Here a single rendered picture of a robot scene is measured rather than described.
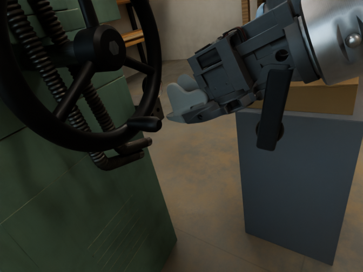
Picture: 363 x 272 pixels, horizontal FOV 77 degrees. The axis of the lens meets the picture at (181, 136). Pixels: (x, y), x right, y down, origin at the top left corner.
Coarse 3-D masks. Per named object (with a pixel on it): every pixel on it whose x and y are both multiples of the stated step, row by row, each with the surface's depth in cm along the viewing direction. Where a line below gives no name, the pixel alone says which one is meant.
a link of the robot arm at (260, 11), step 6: (270, 0) 31; (276, 0) 30; (282, 0) 30; (294, 0) 29; (300, 0) 29; (264, 6) 33; (270, 6) 32; (294, 6) 29; (258, 12) 33; (264, 12) 33; (282, 54) 33
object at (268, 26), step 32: (288, 0) 23; (224, 32) 27; (256, 32) 25; (288, 32) 22; (192, 64) 27; (224, 64) 25; (256, 64) 25; (288, 64) 24; (224, 96) 27; (256, 96) 26
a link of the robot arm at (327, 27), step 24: (312, 0) 20; (336, 0) 19; (360, 0) 17; (312, 24) 20; (336, 24) 18; (360, 24) 18; (312, 48) 20; (336, 48) 19; (360, 48) 19; (336, 72) 21; (360, 72) 21
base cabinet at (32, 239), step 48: (0, 144) 37; (48, 144) 44; (0, 192) 38; (48, 192) 45; (96, 192) 56; (144, 192) 73; (0, 240) 38; (48, 240) 46; (96, 240) 56; (144, 240) 74
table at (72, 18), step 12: (72, 0) 47; (96, 0) 52; (108, 0) 55; (60, 12) 35; (72, 12) 37; (96, 12) 52; (108, 12) 55; (36, 24) 32; (60, 24) 35; (72, 24) 37; (84, 24) 39; (12, 36) 30; (48, 36) 34
